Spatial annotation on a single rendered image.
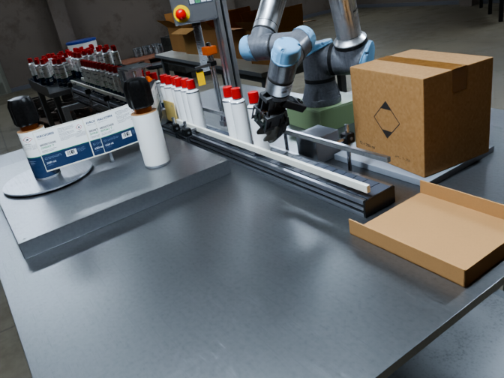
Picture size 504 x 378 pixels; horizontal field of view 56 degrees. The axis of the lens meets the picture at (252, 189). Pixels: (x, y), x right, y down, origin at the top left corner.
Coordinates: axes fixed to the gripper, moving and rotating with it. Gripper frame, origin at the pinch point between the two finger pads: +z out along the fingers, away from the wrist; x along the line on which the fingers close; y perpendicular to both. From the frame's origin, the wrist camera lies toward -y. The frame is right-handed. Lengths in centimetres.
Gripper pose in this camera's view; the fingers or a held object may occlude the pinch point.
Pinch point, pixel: (271, 138)
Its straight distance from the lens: 151.2
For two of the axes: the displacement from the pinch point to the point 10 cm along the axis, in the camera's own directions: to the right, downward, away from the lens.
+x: 5.7, 6.8, -4.7
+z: -1.3, 6.4, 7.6
